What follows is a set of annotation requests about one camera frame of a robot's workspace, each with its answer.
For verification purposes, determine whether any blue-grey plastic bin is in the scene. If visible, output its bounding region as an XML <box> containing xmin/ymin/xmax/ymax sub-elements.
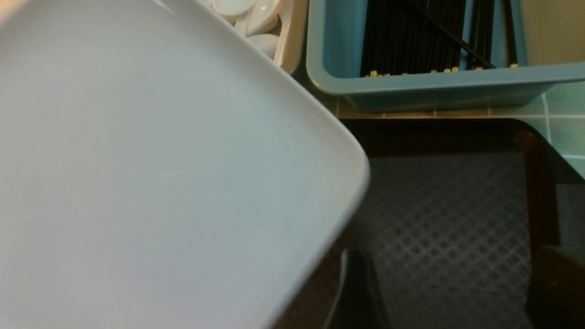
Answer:
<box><xmin>306</xmin><ymin>0</ymin><xmax>585</xmax><ymax>112</ymax></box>

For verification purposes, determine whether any grey-brown plastic bin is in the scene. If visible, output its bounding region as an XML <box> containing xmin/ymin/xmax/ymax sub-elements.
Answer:
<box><xmin>273</xmin><ymin>0</ymin><xmax>309</xmax><ymax>75</ymax></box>

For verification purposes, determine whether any black serving tray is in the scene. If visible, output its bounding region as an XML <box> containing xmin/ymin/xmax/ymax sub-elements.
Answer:
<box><xmin>274</xmin><ymin>118</ymin><xmax>585</xmax><ymax>329</ymax></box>

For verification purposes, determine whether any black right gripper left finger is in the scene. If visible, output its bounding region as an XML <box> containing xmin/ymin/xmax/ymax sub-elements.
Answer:
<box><xmin>327</xmin><ymin>249</ymin><xmax>389</xmax><ymax>329</ymax></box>

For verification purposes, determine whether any pile of white spoons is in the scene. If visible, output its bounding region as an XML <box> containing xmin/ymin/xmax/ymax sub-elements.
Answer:
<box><xmin>199</xmin><ymin>0</ymin><xmax>294</xmax><ymax>61</ymax></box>

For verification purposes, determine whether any bundle of black chopsticks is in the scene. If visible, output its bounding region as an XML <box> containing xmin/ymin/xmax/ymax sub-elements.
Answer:
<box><xmin>359</xmin><ymin>0</ymin><xmax>521</xmax><ymax>77</ymax></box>

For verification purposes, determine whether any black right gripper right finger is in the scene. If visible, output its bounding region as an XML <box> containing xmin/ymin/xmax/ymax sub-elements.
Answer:
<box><xmin>526</xmin><ymin>246</ymin><xmax>585</xmax><ymax>329</ymax></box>

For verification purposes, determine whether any large white square plate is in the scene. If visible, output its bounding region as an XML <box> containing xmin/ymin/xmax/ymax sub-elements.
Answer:
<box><xmin>0</xmin><ymin>0</ymin><xmax>369</xmax><ymax>329</ymax></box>

